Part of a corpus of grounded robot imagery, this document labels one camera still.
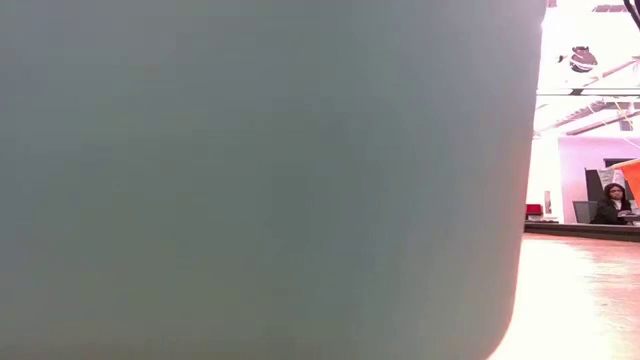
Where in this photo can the teal plastic bin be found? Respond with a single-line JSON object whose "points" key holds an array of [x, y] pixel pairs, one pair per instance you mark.
{"points": [[250, 180]]}

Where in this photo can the orange plastic basket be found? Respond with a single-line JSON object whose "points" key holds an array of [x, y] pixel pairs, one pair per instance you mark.
{"points": [[634, 180]]}

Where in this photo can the red background box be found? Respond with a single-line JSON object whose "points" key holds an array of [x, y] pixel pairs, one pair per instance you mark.
{"points": [[534, 210]]}

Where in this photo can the gray office chair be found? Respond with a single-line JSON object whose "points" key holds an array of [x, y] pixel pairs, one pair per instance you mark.
{"points": [[582, 212]]}

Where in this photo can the round ceiling device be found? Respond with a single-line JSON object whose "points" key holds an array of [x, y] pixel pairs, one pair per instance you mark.
{"points": [[582, 60]]}

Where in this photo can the person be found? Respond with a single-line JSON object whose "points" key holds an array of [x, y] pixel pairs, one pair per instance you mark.
{"points": [[610, 210]]}

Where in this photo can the black background monitor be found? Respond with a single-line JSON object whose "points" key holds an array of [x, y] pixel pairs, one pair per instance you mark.
{"points": [[617, 162]]}

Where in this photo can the black aluminium rig frame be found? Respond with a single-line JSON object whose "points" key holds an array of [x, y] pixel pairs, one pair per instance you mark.
{"points": [[580, 231]]}

